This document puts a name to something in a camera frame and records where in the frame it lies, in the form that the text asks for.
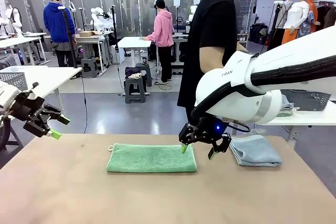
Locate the flat cardboard box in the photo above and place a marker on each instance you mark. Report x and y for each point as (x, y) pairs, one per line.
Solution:
(86, 34)

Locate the stack of folded towels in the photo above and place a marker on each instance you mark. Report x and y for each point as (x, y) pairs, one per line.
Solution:
(287, 104)

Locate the white humanoid robot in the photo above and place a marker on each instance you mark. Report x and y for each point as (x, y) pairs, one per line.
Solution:
(98, 18)
(14, 16)

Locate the grey lattice basket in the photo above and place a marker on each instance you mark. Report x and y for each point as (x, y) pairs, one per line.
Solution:
(15, 79)
(309, 100)

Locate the thin black stand pole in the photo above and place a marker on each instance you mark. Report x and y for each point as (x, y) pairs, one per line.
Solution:
(114, 30)

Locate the white crumpled cloth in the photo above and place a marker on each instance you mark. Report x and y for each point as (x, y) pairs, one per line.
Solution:
(258, 131)

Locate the green terry towel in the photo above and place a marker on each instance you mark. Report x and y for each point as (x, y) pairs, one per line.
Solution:
(149, 158)

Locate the black suitcase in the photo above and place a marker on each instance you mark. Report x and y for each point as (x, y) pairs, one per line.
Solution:
(258, 33)

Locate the mannequin orange shirt tan hat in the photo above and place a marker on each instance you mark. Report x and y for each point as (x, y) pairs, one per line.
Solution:
(312, 5)

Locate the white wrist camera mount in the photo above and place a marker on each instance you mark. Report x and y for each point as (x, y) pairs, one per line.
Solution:
(32, 95)

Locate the black tripod pole white top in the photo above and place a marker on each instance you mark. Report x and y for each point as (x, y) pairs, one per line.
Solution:
(68, 32)

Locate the cream garment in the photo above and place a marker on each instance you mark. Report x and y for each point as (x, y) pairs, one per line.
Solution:
(134, 76)

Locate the grey plastic step stool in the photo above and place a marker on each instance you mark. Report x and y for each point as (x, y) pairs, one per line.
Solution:
(89, 68)
(145, 73)
(135, 90)

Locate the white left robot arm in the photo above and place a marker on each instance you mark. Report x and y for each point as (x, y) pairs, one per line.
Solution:
(6, 95)

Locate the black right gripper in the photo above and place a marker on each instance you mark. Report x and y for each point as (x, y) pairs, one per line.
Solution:
(202, 130)

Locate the white side table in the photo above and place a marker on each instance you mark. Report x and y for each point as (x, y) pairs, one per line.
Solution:
(309, 117)

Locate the rack of dark garments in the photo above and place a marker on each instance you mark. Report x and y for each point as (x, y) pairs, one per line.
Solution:
(328, 16)

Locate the light blue terry towel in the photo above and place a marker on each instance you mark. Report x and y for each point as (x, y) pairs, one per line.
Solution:
(257, 150)

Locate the person in pink hoodie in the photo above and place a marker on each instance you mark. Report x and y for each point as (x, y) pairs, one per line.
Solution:
(162, 30)

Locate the white desk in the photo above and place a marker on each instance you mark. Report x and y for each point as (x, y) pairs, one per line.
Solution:
(92, 38)
(131, 41)
(15, 41)

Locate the dark purple garment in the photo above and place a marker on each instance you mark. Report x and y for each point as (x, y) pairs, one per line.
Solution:
(131, 71)

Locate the person's right forearm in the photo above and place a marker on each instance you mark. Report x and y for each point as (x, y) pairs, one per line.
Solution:
(218, 61)

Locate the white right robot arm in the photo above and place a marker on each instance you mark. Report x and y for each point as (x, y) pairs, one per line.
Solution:
(288, 57)

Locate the person in blue hoodie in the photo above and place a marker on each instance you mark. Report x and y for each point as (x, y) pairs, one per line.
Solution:
(56, 22)

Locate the folded pale green towel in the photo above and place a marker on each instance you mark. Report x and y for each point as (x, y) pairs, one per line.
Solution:
(284, 115)

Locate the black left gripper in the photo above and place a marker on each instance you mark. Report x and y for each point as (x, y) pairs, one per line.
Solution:
(31, 111)

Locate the person in black T-shirt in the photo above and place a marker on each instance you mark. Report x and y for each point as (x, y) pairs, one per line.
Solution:
(210, 19)

